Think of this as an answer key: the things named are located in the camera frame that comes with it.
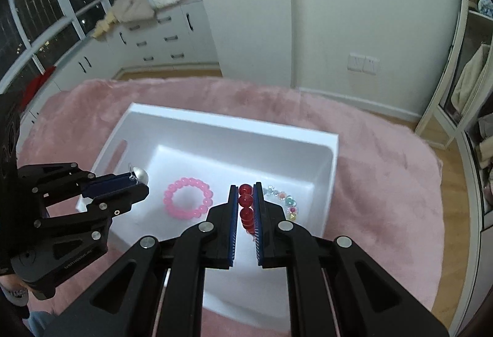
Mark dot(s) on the large window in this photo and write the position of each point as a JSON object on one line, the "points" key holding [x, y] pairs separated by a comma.
{"points": [[50, 1]]}

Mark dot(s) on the beige coat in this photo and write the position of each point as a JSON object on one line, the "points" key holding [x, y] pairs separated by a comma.
{"points": [[133, 5]]}

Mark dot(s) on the white glass door cabinet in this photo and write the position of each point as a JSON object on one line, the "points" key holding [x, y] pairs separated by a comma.
{"points": [[458, 121]]}

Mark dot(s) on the pink fluffy blanket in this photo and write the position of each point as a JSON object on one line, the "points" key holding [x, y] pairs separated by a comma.
{"points": [[385, 186]]}

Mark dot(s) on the red cloth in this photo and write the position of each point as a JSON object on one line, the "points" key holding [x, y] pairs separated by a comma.
{"points": [[38, 84]]}

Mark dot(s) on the white low drawer cabinet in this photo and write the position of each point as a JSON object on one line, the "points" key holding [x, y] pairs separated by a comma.
{"points": [[173, 48]]}

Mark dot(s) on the white plastic storage bin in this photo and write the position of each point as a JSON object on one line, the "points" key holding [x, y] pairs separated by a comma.
{"points": [[231, 152]]}

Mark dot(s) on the cream hanging towel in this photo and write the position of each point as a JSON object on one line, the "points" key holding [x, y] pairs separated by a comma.
{"points": [[468, 82]]}

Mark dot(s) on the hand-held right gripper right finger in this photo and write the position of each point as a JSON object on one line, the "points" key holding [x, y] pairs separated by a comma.
{"points": [[259, 229]]}

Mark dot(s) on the person's leg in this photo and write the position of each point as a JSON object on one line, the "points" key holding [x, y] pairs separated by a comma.
{"points": [[38, 324]]}

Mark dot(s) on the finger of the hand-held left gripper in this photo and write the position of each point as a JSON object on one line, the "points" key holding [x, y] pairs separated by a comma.
{"points": [[123, 200], [111, 184]]}

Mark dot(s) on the white tall wardrobe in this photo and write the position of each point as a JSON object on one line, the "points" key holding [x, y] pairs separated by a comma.
{"points": [[246, 5]]}

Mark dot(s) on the white wall switch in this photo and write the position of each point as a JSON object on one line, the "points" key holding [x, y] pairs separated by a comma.
{"points": [[363, 63]]}

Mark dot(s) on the cream plush toy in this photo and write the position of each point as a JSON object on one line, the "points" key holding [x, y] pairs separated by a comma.
{"points": [[102, 25]]}

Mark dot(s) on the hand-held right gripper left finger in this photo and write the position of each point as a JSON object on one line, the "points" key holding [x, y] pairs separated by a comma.
{"points": [[232, 229]]}

